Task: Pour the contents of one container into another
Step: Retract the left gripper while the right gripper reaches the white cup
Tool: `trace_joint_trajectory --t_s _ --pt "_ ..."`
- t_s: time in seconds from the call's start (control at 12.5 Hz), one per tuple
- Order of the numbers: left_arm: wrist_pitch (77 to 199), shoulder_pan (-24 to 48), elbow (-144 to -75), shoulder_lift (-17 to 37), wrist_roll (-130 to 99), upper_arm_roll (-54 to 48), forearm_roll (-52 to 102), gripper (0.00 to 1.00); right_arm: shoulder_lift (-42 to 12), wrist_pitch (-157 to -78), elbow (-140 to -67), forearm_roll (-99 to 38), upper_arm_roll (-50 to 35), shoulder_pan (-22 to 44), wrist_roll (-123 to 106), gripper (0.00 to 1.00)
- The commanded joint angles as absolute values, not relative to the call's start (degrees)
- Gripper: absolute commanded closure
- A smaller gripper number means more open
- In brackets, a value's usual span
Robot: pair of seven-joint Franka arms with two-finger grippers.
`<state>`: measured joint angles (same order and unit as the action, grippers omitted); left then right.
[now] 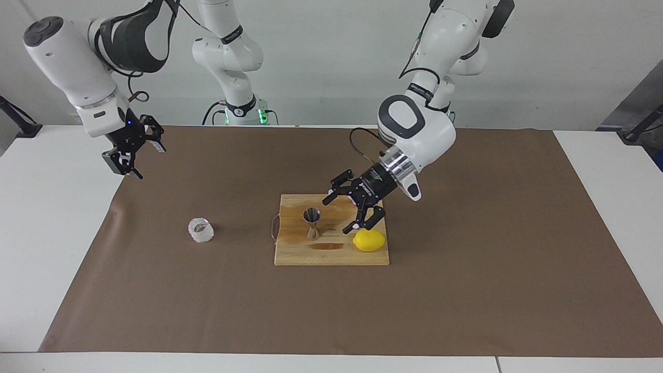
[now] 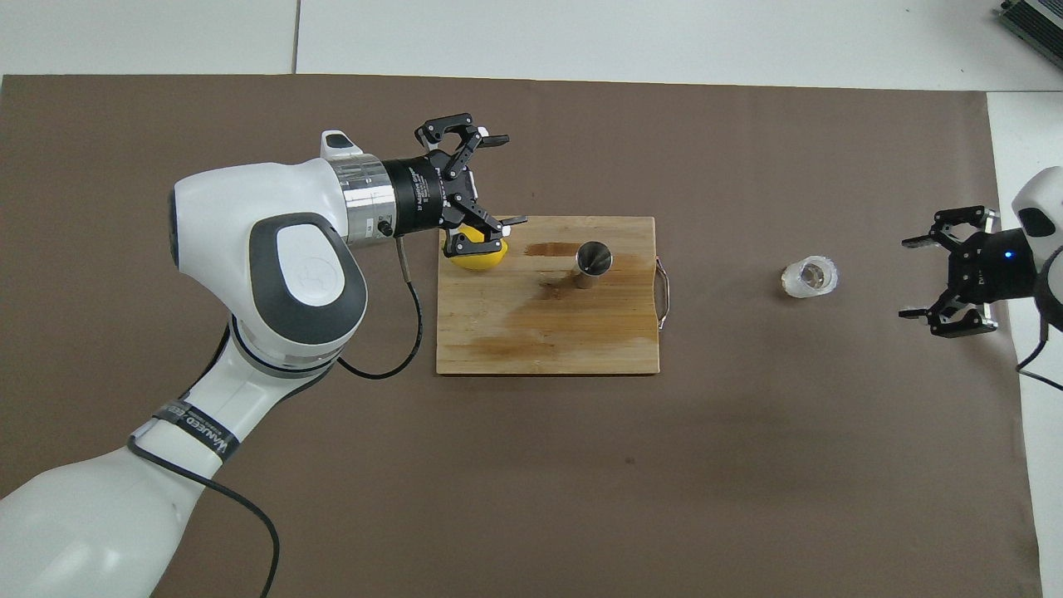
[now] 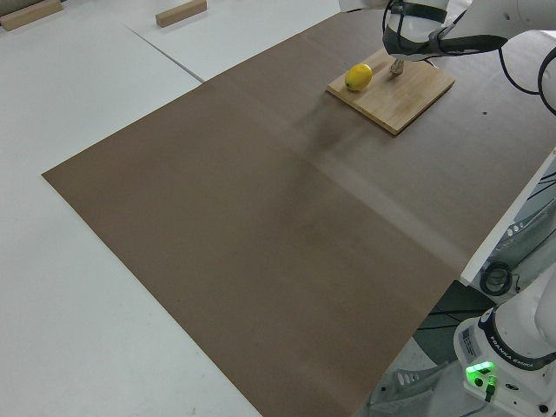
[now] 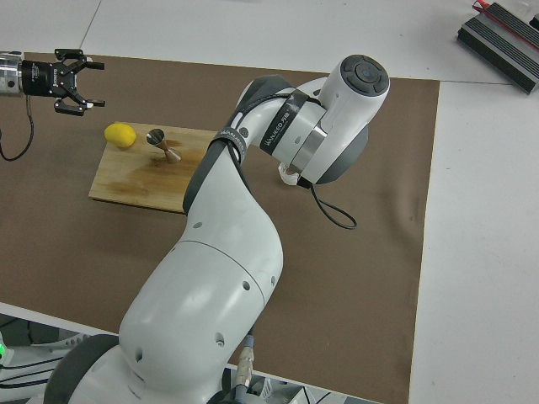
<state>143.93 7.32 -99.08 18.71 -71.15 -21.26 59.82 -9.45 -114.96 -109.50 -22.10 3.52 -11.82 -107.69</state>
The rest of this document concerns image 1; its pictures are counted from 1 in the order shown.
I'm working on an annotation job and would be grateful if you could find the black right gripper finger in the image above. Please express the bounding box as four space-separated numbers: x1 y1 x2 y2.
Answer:
100 147 144 181
139 114 167 154

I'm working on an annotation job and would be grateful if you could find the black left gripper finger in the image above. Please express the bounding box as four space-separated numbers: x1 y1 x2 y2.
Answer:
322 170 359 206
342 205 387 234

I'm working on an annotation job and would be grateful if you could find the steel double jigger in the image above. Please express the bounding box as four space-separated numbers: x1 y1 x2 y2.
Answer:
302 207 322 241

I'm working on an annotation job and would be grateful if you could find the clear textured glass cup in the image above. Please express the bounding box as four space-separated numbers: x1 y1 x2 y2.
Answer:
188 218 215 244

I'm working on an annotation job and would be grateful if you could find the yellow lemon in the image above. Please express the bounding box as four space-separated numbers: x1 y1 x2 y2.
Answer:
353 228 387 253

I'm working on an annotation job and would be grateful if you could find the wooden cutting board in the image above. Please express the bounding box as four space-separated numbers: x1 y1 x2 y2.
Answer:
273 194 390 266

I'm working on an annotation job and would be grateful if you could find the black clamp stand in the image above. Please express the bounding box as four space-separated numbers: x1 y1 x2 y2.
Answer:
0 96 43 138
622 104 663 145

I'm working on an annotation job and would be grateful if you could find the brown paper table mat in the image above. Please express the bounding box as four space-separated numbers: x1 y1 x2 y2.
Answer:
39 126 663 358

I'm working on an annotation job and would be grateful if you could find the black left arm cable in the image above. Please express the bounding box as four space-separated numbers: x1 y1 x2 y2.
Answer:
350 0 441 162

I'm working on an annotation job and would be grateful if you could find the black right base cable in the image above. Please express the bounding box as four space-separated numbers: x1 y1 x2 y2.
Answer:
202 101 228 126

